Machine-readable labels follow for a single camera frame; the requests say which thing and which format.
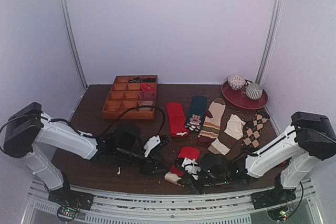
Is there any beige rolled sock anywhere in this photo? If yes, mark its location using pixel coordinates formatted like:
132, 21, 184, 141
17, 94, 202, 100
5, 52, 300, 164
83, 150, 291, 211
139, 101, 153, 112

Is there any right black cable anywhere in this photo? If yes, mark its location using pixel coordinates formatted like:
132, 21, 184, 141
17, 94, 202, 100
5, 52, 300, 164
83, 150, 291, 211
285, 179, 307, 209

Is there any left black cable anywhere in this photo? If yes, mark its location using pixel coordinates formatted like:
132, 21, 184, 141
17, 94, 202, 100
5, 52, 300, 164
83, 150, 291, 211
97, 105, 166, 141

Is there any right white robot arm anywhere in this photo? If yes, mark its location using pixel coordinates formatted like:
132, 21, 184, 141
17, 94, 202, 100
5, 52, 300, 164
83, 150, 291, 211
165, 112, 335, 204

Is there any wooden compartment tray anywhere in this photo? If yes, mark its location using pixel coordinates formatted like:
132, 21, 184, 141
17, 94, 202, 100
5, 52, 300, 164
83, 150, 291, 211
102, 75, 158, 120

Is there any black striped rolled sock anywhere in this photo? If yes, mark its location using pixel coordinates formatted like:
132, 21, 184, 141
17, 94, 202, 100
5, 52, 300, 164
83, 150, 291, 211
129, 77, 142, 83

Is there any white patterned bowl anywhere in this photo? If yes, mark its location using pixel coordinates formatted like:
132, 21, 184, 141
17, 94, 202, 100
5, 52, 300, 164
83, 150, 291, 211
227, 74, 246, 90

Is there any red round plate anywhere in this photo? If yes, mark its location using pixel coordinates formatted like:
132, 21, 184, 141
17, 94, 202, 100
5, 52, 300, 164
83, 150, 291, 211
221, 81, 268, 110

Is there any red sock with beige toe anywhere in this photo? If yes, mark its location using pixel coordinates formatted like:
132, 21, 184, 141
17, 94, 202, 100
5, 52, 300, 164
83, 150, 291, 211
164, 147, 201, 187

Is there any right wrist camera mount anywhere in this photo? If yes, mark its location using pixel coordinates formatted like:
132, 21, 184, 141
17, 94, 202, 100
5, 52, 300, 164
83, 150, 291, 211
181, 157, 201, 180

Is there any beige striped sock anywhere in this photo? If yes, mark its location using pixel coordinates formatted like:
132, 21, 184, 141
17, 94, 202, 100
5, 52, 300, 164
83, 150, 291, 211
197, 98, 226, 147

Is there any beige argyle sock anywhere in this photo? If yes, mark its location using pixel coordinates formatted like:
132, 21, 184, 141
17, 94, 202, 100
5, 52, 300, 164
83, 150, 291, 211
239, 112, 270, 152

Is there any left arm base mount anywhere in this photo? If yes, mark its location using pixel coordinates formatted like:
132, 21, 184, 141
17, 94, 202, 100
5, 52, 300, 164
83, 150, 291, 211
48, 190, 93, 223

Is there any right aluminium frame post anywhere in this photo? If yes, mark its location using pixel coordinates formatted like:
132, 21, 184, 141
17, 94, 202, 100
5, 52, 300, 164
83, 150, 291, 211
256, 0, 284, 84

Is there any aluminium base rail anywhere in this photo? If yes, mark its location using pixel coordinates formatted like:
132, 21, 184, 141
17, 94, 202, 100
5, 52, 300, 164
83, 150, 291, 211
22, 178, 323, 224

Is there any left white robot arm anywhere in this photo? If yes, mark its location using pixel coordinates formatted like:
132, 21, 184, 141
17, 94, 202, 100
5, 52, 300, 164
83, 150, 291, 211
1, 102, 170, 205

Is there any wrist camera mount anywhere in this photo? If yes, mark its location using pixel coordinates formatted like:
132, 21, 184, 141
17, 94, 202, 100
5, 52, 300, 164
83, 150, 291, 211
181, 157, 201, 180
143, 135, 161, 158

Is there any left aluminium frame post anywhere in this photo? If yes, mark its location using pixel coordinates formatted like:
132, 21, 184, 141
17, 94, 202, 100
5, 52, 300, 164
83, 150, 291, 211
60, 0, 88, 89

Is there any beige brown sock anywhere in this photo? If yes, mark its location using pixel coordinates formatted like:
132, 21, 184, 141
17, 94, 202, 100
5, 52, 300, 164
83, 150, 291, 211
207, 111, 246, 155

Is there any black cable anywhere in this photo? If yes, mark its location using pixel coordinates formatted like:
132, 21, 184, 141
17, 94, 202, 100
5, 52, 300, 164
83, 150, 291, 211
285, 179, 307, 209
97, 105, 166, 141

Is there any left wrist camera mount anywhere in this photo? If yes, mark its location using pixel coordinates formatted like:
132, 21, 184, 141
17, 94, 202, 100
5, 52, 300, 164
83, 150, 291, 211
143, 135, 161, 158

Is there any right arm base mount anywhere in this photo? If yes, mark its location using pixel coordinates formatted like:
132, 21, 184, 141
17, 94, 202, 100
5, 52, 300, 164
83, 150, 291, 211
251, 186, 296, 221

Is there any aluminium frame post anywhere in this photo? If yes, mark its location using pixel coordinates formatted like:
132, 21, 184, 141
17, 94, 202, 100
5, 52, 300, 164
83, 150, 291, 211
256, 0, 284, 84
60, 0, 88, 89

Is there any teal reindeer sock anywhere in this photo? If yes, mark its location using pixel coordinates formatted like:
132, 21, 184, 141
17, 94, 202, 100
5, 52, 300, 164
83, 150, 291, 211
184, 95, 207, 132

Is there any red rolled sock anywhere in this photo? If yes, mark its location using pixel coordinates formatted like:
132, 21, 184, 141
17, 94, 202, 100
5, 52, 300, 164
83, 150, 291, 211
140, 83, 156, 93

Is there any striped grey cup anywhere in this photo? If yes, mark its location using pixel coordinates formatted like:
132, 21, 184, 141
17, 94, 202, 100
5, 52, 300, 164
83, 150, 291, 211
246, 82, 263, 100

